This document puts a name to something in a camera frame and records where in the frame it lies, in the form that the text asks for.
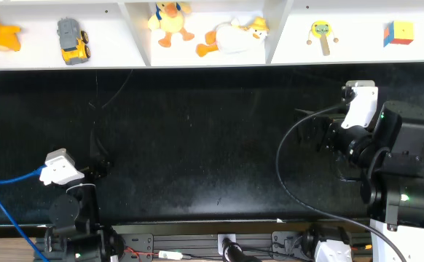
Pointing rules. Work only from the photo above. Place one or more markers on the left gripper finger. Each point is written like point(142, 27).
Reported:
point(97, 149)

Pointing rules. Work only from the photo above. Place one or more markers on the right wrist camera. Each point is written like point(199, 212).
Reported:
point(361, 103)

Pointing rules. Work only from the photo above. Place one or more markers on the grey and yellow toy truck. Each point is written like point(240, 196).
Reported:
point(71, 41)

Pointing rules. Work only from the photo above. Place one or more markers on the mounting rail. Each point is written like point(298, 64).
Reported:
point(197, 242)

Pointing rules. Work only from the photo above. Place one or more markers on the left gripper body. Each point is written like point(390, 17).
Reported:
point(97, 171)

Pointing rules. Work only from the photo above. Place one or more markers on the white shelf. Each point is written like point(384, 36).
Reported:
point(117, 43)

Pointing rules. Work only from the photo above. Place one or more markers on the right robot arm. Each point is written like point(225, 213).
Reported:
point(397, 163)

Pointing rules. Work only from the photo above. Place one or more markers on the yellow rubber duck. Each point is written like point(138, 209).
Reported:
point(0, 34)

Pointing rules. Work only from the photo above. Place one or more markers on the yellow plush duck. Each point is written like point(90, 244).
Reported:
point(172, 22)

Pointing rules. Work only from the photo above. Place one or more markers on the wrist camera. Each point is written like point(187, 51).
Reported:
point(60, 167)
point(361, 103)

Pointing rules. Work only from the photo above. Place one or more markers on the yellow wooden rattle drum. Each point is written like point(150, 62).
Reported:
point(322, 31)

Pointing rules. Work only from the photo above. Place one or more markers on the white plush duck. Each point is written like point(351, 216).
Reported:
point(235, 38)

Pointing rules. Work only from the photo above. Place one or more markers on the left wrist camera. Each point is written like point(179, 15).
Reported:
point(60, 167)

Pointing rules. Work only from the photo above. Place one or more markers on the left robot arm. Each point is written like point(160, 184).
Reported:
point(64, 210)

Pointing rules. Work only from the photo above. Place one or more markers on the many-coloured puzzle cube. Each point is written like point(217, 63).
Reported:
point(401, 32)

